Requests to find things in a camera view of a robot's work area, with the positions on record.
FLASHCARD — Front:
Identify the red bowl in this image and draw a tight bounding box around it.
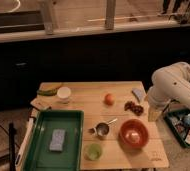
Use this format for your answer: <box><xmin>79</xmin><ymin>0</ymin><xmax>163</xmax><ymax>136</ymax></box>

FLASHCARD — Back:
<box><xmin>119</xmin><ymin>119</ymin><xmax>149</xmax><ymax>149</ymax></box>

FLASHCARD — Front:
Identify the green plastic tray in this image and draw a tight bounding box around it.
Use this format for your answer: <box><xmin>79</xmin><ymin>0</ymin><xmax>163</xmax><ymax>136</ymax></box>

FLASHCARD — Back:
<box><xmin>22</xmin><ymin>110</ymin><xmax>84</xmax><ymax>171</ymax></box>

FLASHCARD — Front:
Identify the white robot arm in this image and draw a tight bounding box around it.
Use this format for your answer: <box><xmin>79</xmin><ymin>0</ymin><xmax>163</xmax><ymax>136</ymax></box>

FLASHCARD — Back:
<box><xmin>146</xmin><ymin>62</ymin><xmax>190</xmax><ymax>122</ymax></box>

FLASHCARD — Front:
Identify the orange apple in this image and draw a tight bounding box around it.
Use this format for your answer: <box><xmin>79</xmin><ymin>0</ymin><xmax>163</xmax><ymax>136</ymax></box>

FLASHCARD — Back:
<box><xmin>104</xmin><ymin>93</ymin><xmax>115</xmax><ymax>106</ymax></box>

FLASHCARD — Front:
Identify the dark grapes bunch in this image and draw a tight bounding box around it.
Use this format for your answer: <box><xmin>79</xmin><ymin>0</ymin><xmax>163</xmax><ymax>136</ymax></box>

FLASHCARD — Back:
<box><xmin>124</xmin><ymin>101</ymin><xmax>144</xmax><ymax>116</ymax></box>

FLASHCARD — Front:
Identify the blue sponge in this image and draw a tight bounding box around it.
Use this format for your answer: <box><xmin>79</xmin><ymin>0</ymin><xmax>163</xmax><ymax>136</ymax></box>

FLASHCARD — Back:
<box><xmin>49</xmin><ymin>129</ymin><xmax>66</xmax><ymax>151</ymax></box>

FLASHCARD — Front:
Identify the black stand pole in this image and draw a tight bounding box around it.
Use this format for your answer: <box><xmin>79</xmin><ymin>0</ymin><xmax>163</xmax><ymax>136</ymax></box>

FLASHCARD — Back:
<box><xmin>9</xmin><ymin>123</ymin><xmax>16</xmax><ymax>171</ymax></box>

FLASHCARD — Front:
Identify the metal measuring cup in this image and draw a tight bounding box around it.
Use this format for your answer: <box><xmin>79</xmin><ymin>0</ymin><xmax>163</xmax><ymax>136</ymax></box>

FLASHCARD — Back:
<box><xmin>88</xmin><ymin>118</ymin><xmax>117</xmax><ymax>139</ymax></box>

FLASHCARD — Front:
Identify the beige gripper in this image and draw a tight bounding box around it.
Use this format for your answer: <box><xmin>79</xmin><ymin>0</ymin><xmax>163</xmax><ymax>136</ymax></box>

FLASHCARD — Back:
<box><xmin>148</xmin><ymin>102</ymin><xmax>169</xmax><ymax>122</ymax></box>

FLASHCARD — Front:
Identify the small green cup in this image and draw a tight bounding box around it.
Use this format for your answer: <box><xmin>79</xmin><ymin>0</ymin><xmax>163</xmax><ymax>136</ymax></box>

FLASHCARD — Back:
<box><xmin>84</xmin><ymin>143</ymin><xmax>102</xmax><ymax>161</ymax></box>

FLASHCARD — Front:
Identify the white paper cup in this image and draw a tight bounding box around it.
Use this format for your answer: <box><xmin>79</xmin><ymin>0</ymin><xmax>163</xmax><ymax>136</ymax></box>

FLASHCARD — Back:
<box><xmin>57</xmin><ymin>86</ymin><xmax>71</xmax><ymax>103</ymax></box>

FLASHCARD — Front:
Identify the blue grey cloth piece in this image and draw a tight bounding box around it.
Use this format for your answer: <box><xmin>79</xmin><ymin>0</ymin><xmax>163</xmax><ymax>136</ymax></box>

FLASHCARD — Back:
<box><xmin>132</xmin><ymin>88</ymin><xmax>145</xmax><ymax>102</ymax></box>

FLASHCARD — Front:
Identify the green cucumber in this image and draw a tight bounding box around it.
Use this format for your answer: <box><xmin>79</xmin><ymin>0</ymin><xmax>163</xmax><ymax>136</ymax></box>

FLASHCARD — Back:
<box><xmin>37</xmin><ymin>89</ymin><xmax>57</xmax><ymax>96</ymax></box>

